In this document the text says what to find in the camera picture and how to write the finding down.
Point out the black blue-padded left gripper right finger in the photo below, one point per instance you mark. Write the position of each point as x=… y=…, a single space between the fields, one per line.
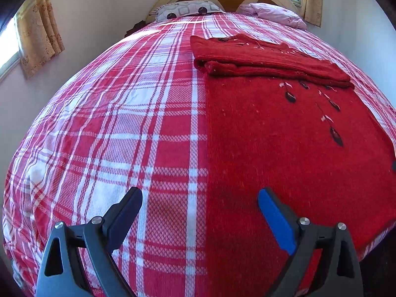
x=338 y=271

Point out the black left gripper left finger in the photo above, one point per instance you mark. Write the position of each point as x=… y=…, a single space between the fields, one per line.
x=62 y=272

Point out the red knitted sweater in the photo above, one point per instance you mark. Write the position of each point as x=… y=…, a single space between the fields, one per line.
x=281 y=119

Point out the red white plaid bedspread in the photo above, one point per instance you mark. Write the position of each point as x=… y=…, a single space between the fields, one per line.
x=136 y=116

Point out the left window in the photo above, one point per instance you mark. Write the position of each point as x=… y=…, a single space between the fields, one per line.
x=9 y=48

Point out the pink pillow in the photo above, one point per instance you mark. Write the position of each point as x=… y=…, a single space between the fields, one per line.
x=272 y=13

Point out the yellow left window curtain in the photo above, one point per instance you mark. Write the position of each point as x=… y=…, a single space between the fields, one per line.
x=39 y=36

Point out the dark object beside bed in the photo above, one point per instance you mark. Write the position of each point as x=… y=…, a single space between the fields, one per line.
x=138 y=26

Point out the grey patterned pillow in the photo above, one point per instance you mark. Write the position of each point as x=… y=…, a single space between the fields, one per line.
x=182 y=9

